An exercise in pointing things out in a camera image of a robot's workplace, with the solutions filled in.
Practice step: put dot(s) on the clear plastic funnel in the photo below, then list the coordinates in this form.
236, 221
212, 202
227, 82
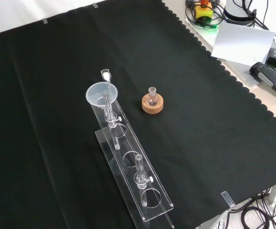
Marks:
95, 95

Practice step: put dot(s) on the clear acrylic funnel stand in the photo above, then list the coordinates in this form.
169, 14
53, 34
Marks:
163, 202

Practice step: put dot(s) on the small round-bottom glass flask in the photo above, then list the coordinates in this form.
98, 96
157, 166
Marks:
151, 100

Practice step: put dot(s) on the black table cloth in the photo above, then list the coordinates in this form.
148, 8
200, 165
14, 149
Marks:
200, 119

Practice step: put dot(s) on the yellow stop button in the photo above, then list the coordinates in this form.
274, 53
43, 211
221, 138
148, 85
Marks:
203, 13

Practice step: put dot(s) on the clear plastic cloth clip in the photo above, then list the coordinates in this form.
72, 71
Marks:
227, 199

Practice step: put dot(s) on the pale board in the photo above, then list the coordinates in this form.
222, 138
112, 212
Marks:
243, 43

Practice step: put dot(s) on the black handheld device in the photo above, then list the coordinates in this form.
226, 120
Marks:
269, 80

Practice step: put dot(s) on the white power strip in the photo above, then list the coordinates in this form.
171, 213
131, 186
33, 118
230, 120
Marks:
220, 225

